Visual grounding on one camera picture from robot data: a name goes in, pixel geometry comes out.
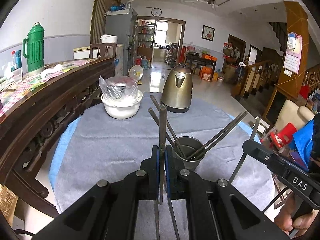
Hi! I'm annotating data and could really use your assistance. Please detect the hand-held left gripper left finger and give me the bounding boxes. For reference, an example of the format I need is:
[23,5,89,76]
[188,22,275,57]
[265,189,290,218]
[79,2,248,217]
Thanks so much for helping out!
[32,145,160,240]

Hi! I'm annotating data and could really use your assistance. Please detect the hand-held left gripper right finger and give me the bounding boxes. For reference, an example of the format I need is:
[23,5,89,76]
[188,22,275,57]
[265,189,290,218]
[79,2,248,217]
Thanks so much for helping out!
[164,146,290,240]

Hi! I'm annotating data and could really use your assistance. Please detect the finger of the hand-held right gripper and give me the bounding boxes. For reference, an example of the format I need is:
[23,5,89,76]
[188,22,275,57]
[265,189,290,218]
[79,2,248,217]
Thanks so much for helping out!
[242,140,288,180]

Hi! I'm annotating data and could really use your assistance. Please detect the grey metal utensil holder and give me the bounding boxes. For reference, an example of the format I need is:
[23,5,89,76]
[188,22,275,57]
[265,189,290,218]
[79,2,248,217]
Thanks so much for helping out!
[172,137,206,172]

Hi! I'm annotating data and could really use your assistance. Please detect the dark wooden chopstick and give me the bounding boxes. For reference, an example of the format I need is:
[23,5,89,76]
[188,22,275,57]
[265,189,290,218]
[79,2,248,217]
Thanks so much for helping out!
[154,104,167,240]
[229,117,261,183]
[167,197,180,240]

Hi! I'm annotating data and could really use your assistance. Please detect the bunch of dark chopsticks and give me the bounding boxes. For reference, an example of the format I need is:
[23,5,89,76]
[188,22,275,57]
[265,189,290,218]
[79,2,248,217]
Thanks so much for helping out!
[148,95,248,160]

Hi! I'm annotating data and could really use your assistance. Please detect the person's right hand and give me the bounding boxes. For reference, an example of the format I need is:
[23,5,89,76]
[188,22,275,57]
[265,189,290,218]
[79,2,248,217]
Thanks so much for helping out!
[274,196,317,237]

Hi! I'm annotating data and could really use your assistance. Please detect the red plastic stool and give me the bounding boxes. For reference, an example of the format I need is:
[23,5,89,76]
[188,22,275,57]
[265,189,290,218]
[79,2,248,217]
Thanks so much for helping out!
[260,122,298,150]

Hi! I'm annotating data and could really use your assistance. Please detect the grey table cloth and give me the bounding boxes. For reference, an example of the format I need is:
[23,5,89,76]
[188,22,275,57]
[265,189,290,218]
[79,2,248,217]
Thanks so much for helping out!
[54,96,275,240]

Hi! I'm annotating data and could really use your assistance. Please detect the person's blue jacket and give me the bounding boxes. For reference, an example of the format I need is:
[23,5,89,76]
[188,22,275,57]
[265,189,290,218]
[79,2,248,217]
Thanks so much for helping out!
[292,119,315,165]

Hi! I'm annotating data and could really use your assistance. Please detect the cream chair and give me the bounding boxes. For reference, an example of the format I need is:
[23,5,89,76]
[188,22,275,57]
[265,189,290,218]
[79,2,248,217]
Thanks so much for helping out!
[274,99,315,140]

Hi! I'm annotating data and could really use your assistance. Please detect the brass-coloured electric kettle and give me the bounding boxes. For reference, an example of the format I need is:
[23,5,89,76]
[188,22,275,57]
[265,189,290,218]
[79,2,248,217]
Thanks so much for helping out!
[161,63,193,113]

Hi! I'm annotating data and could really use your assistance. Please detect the clear plastic bag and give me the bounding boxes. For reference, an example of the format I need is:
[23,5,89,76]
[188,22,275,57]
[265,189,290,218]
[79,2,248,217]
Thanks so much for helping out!
[99,75,143,103]

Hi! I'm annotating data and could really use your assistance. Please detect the wooden stair railing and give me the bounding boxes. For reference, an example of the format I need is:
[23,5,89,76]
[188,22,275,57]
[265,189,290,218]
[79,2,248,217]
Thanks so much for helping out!
[234,59,285,98]

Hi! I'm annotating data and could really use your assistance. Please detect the white round fan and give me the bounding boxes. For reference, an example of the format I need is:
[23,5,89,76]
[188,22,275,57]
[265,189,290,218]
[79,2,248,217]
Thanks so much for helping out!
[129,64,144,82]

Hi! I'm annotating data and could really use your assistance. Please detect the orange carton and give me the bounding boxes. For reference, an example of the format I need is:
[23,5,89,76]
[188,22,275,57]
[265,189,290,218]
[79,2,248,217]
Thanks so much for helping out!
[199,66,214,82]

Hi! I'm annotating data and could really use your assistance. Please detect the light blue under cloth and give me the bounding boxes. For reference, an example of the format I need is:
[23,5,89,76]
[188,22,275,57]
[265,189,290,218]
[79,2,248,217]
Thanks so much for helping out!
[49,114,253,184]

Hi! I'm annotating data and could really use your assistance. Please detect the dark wooden door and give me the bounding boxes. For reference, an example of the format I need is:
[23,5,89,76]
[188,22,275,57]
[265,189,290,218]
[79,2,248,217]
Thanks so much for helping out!
[227,34,247,68]

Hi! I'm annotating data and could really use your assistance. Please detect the dark wooden side table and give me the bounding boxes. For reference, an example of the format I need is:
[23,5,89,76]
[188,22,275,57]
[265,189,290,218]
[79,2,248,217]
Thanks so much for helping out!
[185,54,217,82]

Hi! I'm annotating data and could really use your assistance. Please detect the glass shelf with bottles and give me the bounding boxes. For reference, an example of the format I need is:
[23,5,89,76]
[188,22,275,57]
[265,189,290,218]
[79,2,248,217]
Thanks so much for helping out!
[137,19,154,55]

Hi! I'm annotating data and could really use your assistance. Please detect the dark wooden chair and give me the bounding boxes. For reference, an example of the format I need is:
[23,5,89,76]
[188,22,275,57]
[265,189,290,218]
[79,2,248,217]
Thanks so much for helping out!
[89,42,117,59]

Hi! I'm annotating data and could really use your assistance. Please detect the carved dark wooden sideboard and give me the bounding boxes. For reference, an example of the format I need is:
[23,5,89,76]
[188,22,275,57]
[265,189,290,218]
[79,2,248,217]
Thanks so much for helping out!
[0,57,115,218]

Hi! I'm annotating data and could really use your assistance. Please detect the white chest freezer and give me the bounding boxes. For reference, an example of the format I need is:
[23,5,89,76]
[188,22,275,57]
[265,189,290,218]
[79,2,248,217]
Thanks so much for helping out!
[73,46,90,60]

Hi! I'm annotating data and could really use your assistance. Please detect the crumpled white cloth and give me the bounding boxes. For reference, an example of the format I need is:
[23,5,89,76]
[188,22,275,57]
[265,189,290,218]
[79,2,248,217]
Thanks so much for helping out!
[40,64,63,78]

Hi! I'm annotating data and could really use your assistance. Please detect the grey refrigerator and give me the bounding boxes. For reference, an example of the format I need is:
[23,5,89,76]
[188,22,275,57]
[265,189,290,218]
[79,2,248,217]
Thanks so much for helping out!
[104,8,138,77]

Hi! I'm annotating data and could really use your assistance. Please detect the patterned plastic table cover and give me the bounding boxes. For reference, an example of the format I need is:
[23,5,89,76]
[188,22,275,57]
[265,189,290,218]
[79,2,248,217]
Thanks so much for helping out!
[0,59,100,117]

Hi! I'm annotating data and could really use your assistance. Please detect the green thermos jug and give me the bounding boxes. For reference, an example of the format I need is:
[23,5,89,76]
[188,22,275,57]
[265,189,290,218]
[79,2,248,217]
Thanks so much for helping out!
[22,22,45,75]

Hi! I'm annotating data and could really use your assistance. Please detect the clear plastic container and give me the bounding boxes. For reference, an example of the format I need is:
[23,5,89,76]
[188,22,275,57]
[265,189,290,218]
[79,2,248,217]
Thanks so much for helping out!
[11,67,23,82]

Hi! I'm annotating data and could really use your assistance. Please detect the clear water bottle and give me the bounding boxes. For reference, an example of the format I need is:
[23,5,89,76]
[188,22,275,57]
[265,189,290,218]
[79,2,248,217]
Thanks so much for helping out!
[10,51,18,72]

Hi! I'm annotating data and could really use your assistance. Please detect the pink wall calendar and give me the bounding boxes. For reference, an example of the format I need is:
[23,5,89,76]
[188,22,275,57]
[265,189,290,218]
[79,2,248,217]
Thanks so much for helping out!
[283,32,303,75]

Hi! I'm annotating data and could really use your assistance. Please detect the framed wall picture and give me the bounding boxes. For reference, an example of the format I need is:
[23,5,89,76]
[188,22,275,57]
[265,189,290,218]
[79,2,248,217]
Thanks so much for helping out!
[202,25,215,42]

